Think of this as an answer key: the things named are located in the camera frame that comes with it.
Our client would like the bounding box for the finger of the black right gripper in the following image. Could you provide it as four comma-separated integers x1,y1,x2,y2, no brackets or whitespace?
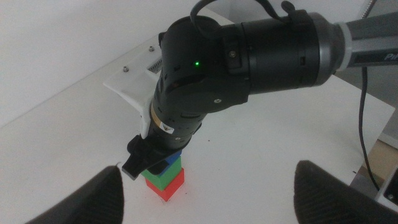
121,135,150,181
148,159,172,175

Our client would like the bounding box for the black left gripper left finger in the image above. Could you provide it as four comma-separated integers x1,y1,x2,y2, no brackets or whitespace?
24,166,124,224

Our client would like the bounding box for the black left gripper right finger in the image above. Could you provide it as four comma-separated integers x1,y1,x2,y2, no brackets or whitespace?
294,160,398,224

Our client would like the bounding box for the green cube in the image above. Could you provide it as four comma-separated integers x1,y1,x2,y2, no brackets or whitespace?
141,156,182,192

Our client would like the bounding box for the blue cube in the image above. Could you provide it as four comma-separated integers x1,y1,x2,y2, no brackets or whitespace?
164,149,183,166

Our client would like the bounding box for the red cube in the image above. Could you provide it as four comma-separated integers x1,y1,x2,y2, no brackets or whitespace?
145,167,185,202

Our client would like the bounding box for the white box device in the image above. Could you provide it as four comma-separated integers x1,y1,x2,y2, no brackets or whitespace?
374,164,398,214

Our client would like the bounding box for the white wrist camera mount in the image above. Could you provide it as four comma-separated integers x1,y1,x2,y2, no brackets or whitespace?
103,40,164,140

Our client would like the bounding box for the black hanging cable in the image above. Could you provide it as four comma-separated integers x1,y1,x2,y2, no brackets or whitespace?
358,67,382,191

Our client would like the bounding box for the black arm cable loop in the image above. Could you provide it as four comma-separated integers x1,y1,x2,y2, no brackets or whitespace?
189,0,296,40

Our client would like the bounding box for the grey flexible hose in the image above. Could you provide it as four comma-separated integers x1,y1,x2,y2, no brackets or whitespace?
360,0,379,19

